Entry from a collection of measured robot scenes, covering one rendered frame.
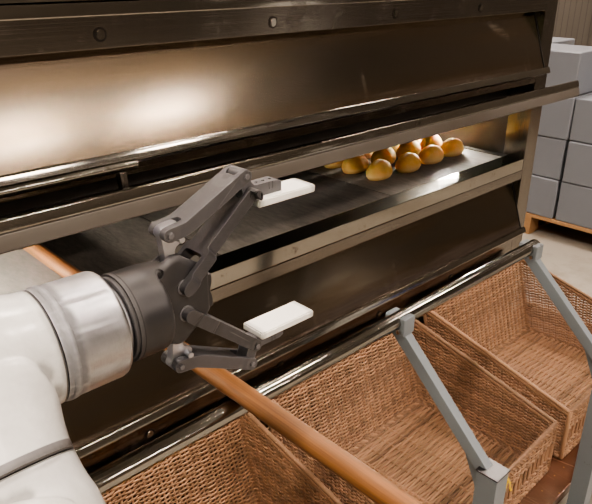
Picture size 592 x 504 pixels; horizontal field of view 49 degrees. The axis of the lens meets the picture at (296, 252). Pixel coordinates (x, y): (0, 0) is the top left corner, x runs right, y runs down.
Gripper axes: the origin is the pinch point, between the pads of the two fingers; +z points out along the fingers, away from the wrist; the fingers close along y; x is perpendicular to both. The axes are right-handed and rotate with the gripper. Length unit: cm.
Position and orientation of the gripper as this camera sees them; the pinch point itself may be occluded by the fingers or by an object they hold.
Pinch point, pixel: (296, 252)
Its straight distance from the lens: 64.7
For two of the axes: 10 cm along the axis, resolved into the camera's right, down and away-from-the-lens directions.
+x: 6.8, 2.9, -6.7
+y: 0.0, 9.2, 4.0
